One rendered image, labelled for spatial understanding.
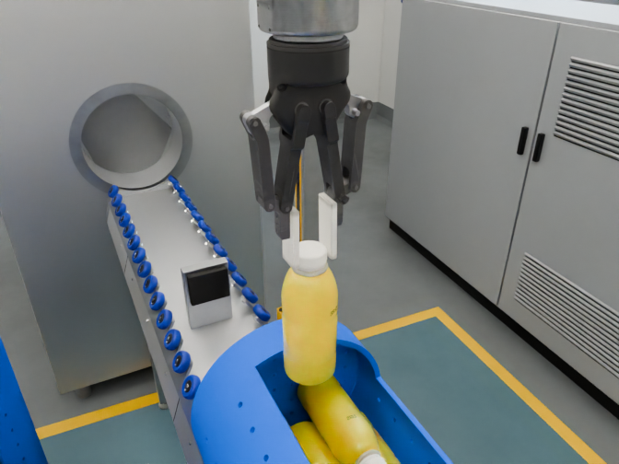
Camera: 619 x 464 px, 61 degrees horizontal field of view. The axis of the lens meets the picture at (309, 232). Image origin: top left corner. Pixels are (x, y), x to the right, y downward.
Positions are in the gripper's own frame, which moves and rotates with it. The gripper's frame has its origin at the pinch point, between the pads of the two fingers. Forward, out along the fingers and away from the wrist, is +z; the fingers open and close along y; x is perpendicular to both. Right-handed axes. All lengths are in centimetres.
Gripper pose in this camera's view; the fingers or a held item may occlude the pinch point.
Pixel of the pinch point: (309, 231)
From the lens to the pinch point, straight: 56.7
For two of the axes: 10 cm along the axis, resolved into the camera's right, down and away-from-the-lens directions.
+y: -9.0, 2.2, -3.8
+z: 0.1, 8.7, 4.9
